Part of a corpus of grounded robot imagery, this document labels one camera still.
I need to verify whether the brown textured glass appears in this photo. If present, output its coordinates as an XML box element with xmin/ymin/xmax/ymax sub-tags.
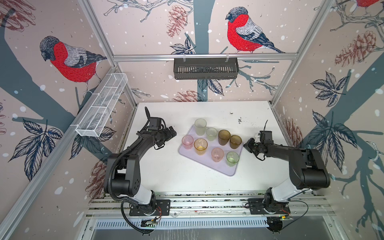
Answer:
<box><xmin>230</xmin><ymin>135</ymin><xmax>242</xmax><ymax>149</ymax></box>

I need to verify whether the rose pink glass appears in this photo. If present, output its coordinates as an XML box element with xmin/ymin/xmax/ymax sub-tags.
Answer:
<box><xmin>182</xmin><ymin>135</ymin><xmax>194</xmax><ymax>150</ymax></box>

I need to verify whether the bright green glass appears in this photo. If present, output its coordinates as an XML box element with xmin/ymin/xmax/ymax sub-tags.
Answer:
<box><xmin>226</xmin><ymin>152</ymin><xmax>240</xmax><ymax>167</ymax></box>

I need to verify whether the dark brown glass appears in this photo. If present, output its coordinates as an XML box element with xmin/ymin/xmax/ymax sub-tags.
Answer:
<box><xmin>218</xmin><ymin>130</ymin><xmax>231</xmax><ymax>146</ymax></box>

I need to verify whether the pale green tall glass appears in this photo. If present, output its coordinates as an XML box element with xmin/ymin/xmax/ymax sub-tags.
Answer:
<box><xmin>194</xmin><ymin>118</ymin><xmax>207</xmax><ymax>136</ymax></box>

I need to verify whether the yellow amber glass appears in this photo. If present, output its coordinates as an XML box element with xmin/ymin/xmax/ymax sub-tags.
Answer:
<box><xmin>194</xmin><ymin>138</ymin><xmax>208</xmax><ymax>156</ymax></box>

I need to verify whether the lilac plastic tray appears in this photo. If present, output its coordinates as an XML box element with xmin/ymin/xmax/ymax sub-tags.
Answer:
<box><xmin>179</xmin><ymin>125</ymin><xmax>243</xmax><ymax>177</ymax></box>

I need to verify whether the pale green small glass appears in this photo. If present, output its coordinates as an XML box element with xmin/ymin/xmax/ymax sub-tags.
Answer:
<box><xmin>206</xmin><ymin>128</ymin><xmax>218</xmax><ymax>141</ymax></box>

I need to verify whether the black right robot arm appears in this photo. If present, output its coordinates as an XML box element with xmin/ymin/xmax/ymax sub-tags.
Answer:
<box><xmin>244</xmin><ymin>131</ymin><xmax>331</xmax><ymax>212</ymax></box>

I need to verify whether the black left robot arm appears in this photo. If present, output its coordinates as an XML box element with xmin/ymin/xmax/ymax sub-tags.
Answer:
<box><xmin>104</xmin><ymin>117</ymin><xmax>177</xmax><ymax>206</ymax></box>

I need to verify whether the white mesh wall basket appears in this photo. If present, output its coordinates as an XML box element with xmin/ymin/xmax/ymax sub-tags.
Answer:
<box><xmin>76</xmin><ymin>73</ymin><xmax>128</xmax><ymax>137</ymax></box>

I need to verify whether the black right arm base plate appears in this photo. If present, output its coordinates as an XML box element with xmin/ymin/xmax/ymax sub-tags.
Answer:
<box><xmin>247</xmin><ymin>198</ymin><xmax>291</xmax><ymax>215</ymax></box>

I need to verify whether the black corrugated cable hose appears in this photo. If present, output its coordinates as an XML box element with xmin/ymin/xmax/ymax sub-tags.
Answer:
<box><xmin>103</xmin><ymin>152</ymin><xmax>130</xmax><ymax>202</ymax></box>

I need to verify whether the aluminium rail frame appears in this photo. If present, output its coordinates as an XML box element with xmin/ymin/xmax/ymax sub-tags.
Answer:
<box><xmin>85</xmin><ymin>190</ymin><xmax>335</xmax><ymax>220</ymax></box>

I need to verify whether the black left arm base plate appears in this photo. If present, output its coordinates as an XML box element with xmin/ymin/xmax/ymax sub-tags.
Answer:
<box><xmin>129</xmin><ymin>200</ymin><xmax>171</xmax><ymax>217</ymax></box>

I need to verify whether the black wire wall basket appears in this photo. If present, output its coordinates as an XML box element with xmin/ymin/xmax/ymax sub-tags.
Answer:
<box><xmin>174</xmin><ymin>58</ymin><xmax>239</xmax><ymax>80</ymax></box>

